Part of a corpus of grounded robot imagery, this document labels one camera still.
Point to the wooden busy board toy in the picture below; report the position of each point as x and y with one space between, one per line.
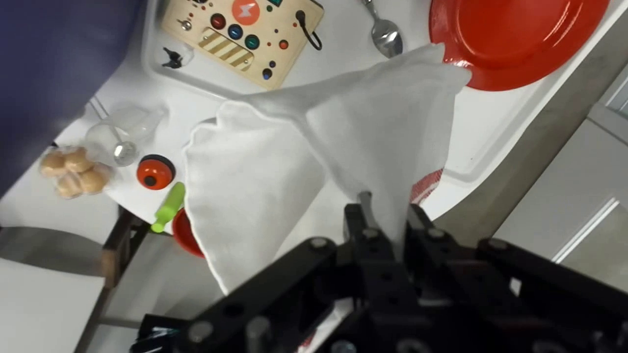
260 40

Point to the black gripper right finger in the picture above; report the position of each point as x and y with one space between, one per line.
427 248

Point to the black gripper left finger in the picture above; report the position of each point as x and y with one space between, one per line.
366 242

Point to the green marker bottle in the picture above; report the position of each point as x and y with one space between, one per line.
170 207

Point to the clear plastic cup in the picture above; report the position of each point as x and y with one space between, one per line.
121 132

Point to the red plate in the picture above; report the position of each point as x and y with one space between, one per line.
509 44

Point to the white red-striped tea towel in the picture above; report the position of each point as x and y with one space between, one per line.
280 165

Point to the red-handled metal spoon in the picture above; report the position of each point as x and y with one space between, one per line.
386 34

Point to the blue recycling trash bin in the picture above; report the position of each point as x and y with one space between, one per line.
54 57

